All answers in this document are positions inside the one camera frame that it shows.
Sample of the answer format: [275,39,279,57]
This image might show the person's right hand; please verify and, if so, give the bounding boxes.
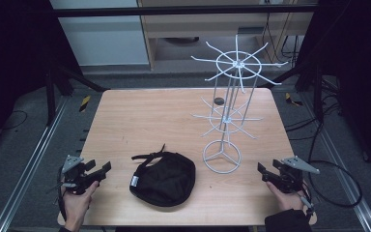
[265,181,307,213]

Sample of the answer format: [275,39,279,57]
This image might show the black looped gripper cable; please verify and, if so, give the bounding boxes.
[299,159,364,223]

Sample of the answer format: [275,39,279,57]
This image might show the black hanging cables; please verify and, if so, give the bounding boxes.
[261,12,301,67]

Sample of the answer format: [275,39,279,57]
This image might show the person's left hand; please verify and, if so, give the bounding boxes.
[61,180,100,232]

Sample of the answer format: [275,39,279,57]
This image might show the black cap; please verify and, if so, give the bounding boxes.
[128,143,197,208]

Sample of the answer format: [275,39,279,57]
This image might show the white cabinet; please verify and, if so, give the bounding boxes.
[49,0,151,68]

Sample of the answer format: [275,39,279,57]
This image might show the black horizontal frame bar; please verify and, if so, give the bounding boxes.
[48,4,319,18]

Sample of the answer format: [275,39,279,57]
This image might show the black metal stand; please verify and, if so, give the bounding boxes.
[43,56,111,128]
[260,60,327,124]

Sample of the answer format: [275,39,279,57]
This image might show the bundle of black floor cables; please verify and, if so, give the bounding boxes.
[284,76,347,162]

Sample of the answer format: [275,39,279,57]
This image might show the thin black floor cable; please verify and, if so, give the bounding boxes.
[0,109,29,131]

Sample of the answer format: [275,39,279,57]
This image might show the black curtain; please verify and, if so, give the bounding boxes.
[0,0,82,158]
[298,0,371,180]

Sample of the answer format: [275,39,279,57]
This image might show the white wire display rack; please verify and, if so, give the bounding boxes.
[190,34,290,175]

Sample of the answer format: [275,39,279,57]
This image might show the aluminium floor rail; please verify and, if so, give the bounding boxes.
[0,96,71,232]
[298,91,371,232]

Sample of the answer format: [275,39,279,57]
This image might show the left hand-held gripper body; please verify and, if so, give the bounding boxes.
[57,155,100,196]

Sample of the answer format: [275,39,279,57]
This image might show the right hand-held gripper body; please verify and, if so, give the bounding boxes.
[271,155,321,194]

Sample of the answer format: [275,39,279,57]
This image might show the yellow black tape marker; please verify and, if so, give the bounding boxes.
[284,92,304,107]
[78,95,92,113]

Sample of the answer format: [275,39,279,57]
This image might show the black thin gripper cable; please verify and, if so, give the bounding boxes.
[46,165,69,224]

